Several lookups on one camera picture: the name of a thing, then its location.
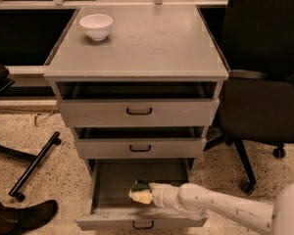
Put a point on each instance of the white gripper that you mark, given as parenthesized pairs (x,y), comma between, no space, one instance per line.
(161,194)

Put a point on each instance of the grey drawer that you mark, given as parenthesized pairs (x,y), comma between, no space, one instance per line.
(129,104)
(110,207)
(139,142)

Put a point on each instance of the black bottom drawer handle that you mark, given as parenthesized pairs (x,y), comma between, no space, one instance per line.
(142,224)

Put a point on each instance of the top grey drawer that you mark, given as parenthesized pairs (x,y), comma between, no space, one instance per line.
(129,104)

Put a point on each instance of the black drawer handle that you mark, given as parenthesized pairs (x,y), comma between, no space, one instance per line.
(139,112)
(142,224)
(140,149)

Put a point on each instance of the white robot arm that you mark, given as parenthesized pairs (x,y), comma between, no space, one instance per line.
(191,199)

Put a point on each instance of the black top drawer handle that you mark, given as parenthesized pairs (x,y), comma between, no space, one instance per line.
(139,112)

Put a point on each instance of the black stand base left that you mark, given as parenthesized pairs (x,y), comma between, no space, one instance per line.
(32,160)

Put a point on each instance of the grey drawer cabinet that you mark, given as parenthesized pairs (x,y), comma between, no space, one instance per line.
(146,43)

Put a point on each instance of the white ceramic bowl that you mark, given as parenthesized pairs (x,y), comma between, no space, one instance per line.
(96,26)

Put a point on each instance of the dark shoe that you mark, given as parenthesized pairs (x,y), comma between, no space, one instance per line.
(15,221)

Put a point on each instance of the bottom grey drawer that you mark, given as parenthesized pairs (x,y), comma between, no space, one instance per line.
(110,207)

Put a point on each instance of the black office chair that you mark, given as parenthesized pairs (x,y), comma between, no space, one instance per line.
(256,40)

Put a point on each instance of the green and yellow sponge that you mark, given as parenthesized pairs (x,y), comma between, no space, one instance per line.
(139,186)

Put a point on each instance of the middle grey drawer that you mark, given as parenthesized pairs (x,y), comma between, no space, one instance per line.
(139,142)

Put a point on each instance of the black middle drawer handle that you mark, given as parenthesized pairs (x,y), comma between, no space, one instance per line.
(140,149)

